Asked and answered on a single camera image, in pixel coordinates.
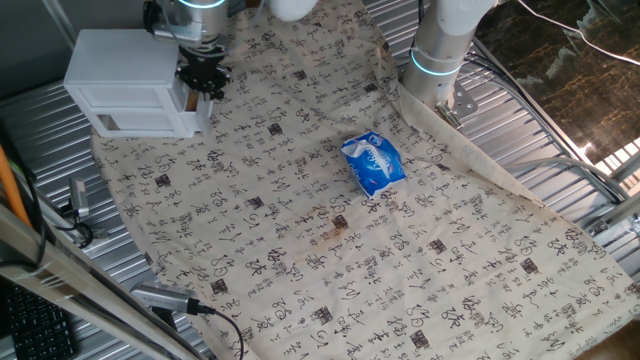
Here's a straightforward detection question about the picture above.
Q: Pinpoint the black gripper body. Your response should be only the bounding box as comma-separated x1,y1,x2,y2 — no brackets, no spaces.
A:
178,43,227,76

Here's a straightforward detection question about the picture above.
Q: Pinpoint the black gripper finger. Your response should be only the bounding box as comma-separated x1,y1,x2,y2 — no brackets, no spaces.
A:
204,64,232,101
175,67,211,99

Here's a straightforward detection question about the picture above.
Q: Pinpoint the white plastic drawer cabinet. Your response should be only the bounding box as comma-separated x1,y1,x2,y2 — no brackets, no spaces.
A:
62,28,197,140

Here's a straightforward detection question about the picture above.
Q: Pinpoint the blue tissue pack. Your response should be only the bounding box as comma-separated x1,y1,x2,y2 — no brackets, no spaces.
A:
339,130,408,200

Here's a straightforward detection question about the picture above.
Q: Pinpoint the orange pole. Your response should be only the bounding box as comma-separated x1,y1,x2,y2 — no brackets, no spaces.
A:
0,144,33,229

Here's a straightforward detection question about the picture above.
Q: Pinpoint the beige calligraphy print cloth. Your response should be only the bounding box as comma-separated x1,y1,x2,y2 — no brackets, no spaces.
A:
89,0,640,360

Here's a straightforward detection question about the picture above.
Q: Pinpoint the black keyboard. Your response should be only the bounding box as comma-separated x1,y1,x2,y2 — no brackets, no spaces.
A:
3,282,79,360

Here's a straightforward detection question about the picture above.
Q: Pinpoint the grey metal frame post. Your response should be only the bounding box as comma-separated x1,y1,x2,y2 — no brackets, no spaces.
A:
42,0,84,59

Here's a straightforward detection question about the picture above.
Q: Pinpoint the large silver camera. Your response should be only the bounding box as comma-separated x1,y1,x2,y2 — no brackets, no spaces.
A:
130,280,202,317

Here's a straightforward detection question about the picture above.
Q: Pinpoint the aluminium frame beam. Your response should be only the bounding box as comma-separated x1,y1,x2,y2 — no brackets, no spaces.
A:
0,202,204,360

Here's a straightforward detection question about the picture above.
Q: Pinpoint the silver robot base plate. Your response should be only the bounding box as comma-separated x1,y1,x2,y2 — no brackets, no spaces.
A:
433,82,480,130

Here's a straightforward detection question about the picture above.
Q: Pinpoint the black camera cable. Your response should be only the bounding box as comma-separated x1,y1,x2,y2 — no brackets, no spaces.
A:
197,303,247,360

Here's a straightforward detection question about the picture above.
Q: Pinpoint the thin white cable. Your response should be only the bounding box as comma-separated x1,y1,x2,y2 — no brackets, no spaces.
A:
517,0,640,67

